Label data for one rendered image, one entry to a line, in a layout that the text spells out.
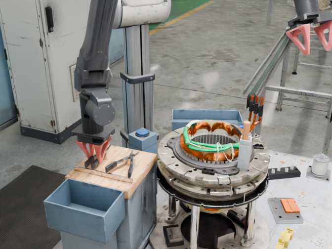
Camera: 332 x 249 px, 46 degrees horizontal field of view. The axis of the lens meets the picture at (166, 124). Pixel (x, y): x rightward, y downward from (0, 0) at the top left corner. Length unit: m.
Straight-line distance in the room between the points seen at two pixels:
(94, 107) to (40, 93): 2.41
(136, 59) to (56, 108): 1.97
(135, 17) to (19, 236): 1.65
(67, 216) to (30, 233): 1.58
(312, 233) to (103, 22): 0.93
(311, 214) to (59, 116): 2.39
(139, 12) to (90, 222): 0.72
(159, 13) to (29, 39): 1.97
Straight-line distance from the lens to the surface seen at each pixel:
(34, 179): 3.05
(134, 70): 1.45
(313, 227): 1.42
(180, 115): 1.46
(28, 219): 2.70
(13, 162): 3.35
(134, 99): 1.47
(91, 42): 0.93
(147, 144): 1.33
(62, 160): 3.25
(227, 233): 1.19
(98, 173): 1.08
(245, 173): 1.04
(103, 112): 0.95
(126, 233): 1.11
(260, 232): 1.32
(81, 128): 1.09
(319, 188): 1.61
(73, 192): 1.11
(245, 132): 1.00
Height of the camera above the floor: 1.67
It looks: 27 degrees down
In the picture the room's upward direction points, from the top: straight up
